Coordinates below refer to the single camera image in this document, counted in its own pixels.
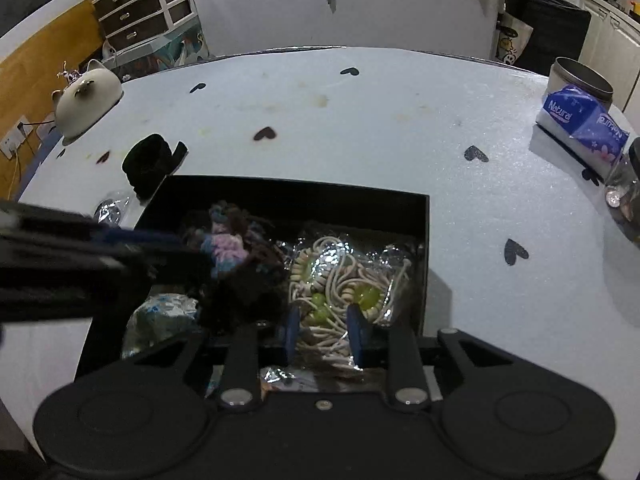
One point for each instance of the round metal tin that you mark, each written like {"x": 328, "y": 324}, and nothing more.
{"x": 582, "y": 80}

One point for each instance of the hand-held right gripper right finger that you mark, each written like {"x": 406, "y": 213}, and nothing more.
{"x": 358, "y": 334}

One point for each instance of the printed storage box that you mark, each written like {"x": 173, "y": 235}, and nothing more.
{"x": 170, "y": 49}

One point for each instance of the printed tote bag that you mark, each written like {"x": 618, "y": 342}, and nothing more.
{"x": 510, "y": 40}

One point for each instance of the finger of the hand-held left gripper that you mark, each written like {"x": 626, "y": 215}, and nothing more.
{"x": 155, "y": 255}

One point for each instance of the brown knitted scrunchie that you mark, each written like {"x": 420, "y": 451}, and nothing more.
{"x": 235, "y": 255}

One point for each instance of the white wall socket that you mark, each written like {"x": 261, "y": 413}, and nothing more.
{"x": 12, "y": 137}

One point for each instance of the black scrunchie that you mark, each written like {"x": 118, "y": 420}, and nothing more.
{"x": 149, "y": 161}

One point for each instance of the blue tissue packet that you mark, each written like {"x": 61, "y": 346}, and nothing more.
{"x": 582, "y": 126}

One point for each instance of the white kitchen base cabinet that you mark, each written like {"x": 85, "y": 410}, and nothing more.
{"x": 612, "y": 35}

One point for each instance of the black cardboard box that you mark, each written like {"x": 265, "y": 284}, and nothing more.
{"x": 405, "y": 220}

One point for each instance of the glass jar with black lid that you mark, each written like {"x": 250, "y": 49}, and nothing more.
{"x": 625, "y": 195}

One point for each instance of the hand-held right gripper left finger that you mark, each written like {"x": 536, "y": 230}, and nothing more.
{"x": 293, "y": 331}

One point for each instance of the crinkled silver plastic bag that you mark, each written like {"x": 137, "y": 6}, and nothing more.
{"x": 111, "y": 210}

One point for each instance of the white drawer unit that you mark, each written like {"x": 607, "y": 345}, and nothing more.
{"x": 145, "y": 7}

